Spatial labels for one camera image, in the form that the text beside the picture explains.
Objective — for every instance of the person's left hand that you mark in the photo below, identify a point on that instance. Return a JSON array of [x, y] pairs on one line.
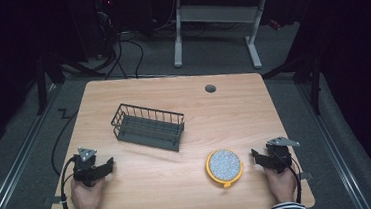
[[87, 196]]

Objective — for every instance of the person's right hand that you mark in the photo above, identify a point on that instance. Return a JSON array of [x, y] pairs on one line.
[[282, 185]]

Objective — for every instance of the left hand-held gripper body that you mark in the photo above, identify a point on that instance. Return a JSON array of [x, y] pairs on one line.
[[84, 166]]

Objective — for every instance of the black metal stand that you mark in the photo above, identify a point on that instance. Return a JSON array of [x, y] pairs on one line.
[[308, 74], [43, 82]]

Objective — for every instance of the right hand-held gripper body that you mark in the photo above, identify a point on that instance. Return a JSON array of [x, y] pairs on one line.
[[279, 155]]

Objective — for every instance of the white-legged desk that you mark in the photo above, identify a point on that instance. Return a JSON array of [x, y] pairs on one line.
[[216, 14]]

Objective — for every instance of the round yellow-rimmed speckled scrubber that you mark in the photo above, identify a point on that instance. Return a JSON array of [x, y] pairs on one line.
[[224, 167]]

